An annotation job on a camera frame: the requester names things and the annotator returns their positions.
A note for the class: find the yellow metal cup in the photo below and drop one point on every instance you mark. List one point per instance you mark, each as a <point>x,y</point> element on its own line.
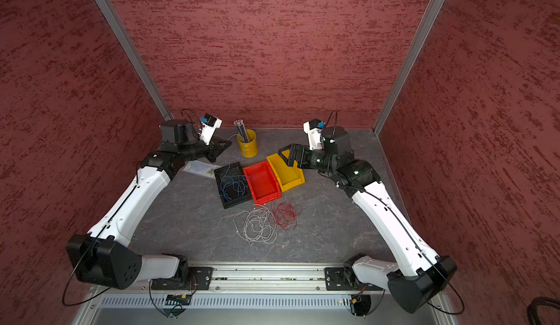
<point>250,148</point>

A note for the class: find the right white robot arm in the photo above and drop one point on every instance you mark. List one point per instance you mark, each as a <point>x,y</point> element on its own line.
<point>418,272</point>

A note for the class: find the right corner aluminium post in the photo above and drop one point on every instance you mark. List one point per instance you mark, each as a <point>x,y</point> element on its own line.
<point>423,30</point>

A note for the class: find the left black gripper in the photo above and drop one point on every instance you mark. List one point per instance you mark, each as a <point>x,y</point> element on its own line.
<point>216,148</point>

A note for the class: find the black plastic bin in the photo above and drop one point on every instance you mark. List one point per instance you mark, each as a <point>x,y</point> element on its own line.
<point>232,185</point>

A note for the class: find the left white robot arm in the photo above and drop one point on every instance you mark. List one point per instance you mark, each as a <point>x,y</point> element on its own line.
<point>102,256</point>

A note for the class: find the left corner aluminium post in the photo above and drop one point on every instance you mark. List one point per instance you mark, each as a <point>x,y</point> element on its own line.
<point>118,28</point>

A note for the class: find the corner aluminium post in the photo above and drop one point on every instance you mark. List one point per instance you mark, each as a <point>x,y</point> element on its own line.
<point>118,28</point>
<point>423,30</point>

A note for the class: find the yellow plastic bin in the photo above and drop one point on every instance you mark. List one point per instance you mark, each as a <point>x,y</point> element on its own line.
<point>288,177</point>

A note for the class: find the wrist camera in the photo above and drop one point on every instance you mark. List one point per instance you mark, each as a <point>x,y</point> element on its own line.
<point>209,124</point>
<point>313,129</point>

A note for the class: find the clear plastic bag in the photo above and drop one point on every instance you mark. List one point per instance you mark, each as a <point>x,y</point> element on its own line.
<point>200,168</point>

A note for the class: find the bundle of metal rods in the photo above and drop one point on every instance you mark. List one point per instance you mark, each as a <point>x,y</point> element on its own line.
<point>239,124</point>

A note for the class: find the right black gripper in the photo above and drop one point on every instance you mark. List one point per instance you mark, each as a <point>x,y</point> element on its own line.
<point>301,149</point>

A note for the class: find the red plastic bin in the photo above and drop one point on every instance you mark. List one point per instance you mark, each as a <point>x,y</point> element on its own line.
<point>262,182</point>

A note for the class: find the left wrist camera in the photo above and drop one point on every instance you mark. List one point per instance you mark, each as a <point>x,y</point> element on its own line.
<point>209,124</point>

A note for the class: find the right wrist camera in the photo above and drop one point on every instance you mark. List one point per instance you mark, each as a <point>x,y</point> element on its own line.
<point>313,129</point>

